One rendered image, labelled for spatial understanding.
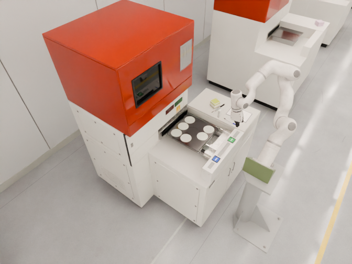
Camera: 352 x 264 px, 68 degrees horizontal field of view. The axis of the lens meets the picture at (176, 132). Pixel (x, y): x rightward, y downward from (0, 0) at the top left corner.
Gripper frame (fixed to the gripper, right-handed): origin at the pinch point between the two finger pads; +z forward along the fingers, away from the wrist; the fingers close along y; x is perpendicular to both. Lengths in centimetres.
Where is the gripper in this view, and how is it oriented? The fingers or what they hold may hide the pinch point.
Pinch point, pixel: (237, 124)
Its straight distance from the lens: 222.8
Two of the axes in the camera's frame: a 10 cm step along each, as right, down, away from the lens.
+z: 1.8, 7.6, 6.2
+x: 6.0, -5.8, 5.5
